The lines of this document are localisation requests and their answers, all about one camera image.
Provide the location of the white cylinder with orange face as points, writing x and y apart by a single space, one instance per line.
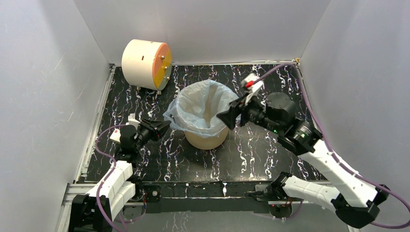
147 64

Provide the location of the beige round trash bin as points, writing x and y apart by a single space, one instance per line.
206 143

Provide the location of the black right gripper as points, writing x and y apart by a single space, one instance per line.
228 116

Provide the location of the translucent blue plastic trash bag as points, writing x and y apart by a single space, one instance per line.
196 106

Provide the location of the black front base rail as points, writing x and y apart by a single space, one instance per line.
216 196

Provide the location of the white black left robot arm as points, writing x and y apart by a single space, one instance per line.
97 209

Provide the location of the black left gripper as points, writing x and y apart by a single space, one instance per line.
160 126

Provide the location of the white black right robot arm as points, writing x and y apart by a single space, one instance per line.
354 201

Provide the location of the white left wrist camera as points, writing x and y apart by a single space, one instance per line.
133 121

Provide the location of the white trash bag box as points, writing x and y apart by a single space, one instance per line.
115 136

